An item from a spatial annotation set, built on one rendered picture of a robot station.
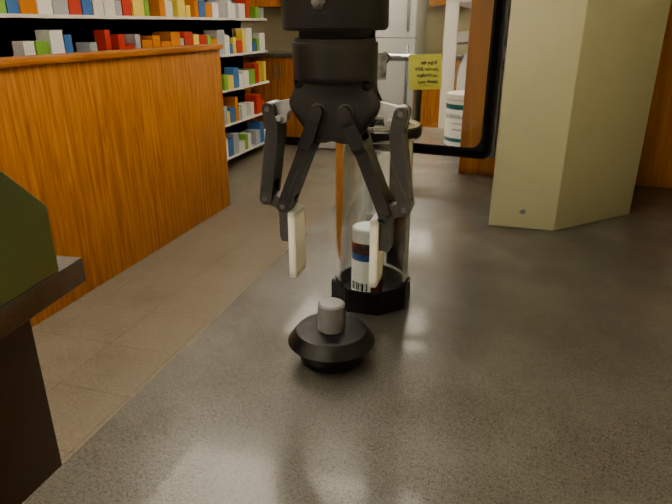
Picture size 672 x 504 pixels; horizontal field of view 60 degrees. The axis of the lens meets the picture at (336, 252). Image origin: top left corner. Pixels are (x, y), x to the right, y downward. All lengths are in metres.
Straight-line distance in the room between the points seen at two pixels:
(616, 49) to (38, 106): 2.36
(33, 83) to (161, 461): 2.46
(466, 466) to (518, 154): 0.64
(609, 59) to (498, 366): 0.60
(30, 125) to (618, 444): 2.61
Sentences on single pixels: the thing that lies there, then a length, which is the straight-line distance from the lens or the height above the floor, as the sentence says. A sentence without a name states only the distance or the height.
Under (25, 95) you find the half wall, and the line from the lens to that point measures 2.83.
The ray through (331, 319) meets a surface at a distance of 0.59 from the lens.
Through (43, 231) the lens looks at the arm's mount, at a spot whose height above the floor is 1.01.
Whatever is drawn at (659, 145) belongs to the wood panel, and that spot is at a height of 1.03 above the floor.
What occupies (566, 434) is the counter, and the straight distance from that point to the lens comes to 0.57.
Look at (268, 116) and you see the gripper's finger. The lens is 0.55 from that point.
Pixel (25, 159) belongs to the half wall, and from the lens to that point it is 2.82.
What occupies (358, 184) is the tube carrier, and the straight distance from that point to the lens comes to 0.66.
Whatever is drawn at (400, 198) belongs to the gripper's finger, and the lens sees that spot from 0.53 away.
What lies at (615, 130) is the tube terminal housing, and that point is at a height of 1.10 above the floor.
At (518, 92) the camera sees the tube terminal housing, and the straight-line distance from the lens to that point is 1.01.
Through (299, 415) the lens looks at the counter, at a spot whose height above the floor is 0.94.
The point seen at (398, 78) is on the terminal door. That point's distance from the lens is 1.38.
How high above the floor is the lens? 1.27
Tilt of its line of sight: 22 degrees down
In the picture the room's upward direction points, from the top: straight up
